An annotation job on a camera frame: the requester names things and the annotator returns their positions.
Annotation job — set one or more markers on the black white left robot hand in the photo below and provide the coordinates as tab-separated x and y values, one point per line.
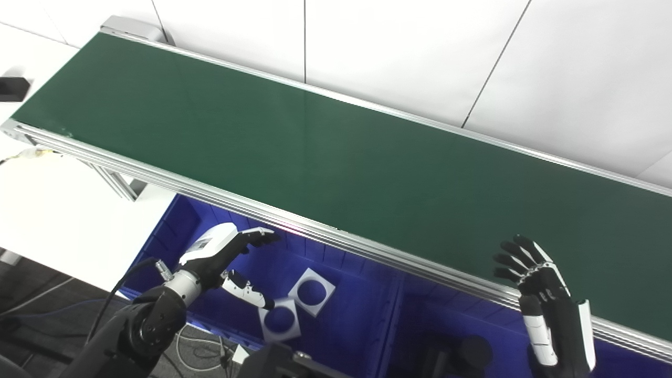
210	244

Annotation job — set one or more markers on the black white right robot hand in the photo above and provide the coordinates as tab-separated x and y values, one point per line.
556	320

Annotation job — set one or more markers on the white square part round hole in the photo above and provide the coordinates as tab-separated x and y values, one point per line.
268	333
326	287

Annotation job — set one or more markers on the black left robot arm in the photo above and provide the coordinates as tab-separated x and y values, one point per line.
142	331

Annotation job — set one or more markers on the black part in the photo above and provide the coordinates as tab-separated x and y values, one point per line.
472	352

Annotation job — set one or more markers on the blue plastic bin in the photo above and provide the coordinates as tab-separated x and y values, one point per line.
462	310
346	315

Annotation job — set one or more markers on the green conveyor belt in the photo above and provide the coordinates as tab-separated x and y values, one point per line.
336	157
315	231

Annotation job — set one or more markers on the aluminium conveyor leg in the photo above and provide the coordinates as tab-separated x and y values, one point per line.
118	184

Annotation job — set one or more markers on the black robot body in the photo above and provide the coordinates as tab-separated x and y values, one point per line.
278	365

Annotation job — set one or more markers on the small black box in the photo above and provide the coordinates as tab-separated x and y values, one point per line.
13	89

